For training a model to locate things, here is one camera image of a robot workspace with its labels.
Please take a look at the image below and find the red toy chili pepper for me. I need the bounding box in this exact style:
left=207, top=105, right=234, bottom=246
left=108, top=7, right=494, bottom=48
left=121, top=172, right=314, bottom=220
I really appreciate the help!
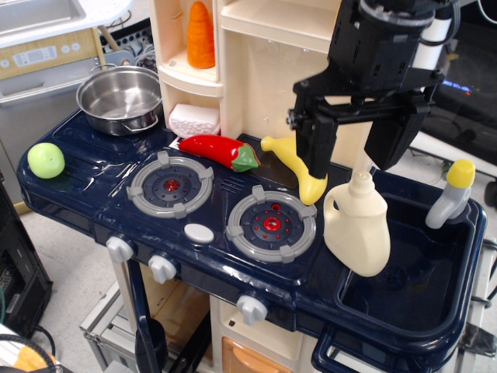
left=179, top=134, right=261, bottom=173

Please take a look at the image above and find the grey stove knob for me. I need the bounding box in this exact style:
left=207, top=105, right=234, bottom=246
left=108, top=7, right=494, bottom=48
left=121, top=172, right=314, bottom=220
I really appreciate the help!
left=236, top=295, right=268, bottom=326
left=148, top=255, right=177, bottom=284
left=106, top=236, right=134, bottom=264

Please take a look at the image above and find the stainless steel pot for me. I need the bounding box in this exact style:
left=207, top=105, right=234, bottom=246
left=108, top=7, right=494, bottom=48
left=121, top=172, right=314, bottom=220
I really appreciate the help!
left=76, top=64, right=162, bottom=136

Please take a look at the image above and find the navy toy kitchen counter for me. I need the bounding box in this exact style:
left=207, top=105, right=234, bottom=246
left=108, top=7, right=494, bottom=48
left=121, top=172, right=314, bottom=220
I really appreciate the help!
left=18, top=111, right=486, bottom=372

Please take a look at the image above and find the white pole stand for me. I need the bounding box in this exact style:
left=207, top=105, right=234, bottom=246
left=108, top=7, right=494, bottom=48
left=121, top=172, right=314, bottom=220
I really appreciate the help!
left=407, top=7, right=497, bottom=176

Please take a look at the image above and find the left grey stove burner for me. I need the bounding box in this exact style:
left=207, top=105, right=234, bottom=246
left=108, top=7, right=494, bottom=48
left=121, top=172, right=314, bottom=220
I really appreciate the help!
left=127, top=151, right=214, bottom=219

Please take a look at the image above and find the green toy apple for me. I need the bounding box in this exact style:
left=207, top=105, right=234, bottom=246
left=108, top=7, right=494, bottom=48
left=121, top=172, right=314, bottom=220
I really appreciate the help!
left=27, top=142, right=65, bottom=180

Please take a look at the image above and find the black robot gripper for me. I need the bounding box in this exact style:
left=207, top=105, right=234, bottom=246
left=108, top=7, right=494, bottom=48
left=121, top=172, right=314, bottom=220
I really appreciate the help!
left=287, top=1, right=445, bottom=179

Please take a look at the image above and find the right grey stove burner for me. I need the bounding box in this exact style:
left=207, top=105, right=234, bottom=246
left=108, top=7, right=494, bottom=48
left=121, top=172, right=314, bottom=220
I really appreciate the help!
left=225, top=185, right=317, bottom=263

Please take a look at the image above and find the navy toy sink basin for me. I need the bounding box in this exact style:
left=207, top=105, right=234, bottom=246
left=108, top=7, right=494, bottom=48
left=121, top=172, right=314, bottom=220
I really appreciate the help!
left=338, top=193, right=481, bottom=336

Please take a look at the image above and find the grey yellow toy faucet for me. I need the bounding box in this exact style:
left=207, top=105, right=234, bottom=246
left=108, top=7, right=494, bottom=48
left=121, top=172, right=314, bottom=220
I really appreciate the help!
left=425, top=159, right=476, bottom=229

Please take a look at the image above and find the cream toy detergent bottle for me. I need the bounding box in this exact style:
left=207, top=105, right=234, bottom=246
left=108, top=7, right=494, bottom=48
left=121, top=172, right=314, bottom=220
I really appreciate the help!
left=323, top=172, right=391, bottom=277

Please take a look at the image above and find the yellow toy banana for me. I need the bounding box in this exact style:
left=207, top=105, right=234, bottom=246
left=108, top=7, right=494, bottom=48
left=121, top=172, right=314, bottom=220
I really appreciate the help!
left=260, top=136, right=328, bottom=205

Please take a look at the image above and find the right grey stove knob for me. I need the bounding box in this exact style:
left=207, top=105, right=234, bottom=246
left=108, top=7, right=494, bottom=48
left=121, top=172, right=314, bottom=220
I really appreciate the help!
left=236, top=295, right=268, bottom=326

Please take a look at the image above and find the aluminium frame cart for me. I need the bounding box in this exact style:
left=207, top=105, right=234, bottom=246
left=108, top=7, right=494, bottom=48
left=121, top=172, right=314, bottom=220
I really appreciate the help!
left=80, top=281, right=138, bottom=372

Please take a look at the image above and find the grey stove burner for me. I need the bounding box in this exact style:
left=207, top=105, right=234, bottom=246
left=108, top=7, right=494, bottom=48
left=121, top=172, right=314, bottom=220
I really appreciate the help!
left=225, top=185, right=317, bottom=263
left=127, top=151, right=214, bottom=219

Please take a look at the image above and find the black computer case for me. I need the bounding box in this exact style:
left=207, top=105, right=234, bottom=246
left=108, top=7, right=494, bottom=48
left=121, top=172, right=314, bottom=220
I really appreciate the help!
left=1, top=187, right=53, bottom=337

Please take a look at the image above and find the middle grey stove knob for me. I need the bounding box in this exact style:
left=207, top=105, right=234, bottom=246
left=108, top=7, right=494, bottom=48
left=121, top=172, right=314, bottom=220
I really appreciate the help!
left=148, top=255, right=177, bottom=284

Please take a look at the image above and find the orange toy carrot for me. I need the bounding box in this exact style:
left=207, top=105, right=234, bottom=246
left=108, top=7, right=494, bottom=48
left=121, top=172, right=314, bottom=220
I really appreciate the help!
left=186, top=1, right=215, bottom=69

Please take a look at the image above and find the grey oval button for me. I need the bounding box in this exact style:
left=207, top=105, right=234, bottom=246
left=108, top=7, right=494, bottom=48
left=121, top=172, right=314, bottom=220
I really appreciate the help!
left=183, top=223, right=214, bottom=244

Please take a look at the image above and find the orange toy drawer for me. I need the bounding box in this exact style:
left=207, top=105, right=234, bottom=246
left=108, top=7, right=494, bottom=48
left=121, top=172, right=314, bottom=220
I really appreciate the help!
left=222, top=337, right=292, bottom=373

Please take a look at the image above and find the cream toy kitchen shelf unit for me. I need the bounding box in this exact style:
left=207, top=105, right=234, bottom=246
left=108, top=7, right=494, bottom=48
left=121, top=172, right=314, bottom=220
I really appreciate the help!
left=148, top=0, right=380, bottom=185

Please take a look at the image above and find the left grey stove knob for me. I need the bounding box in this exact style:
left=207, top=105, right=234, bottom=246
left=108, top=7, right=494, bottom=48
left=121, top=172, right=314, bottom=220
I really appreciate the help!
left=106, top=236, right=134, bottom=264

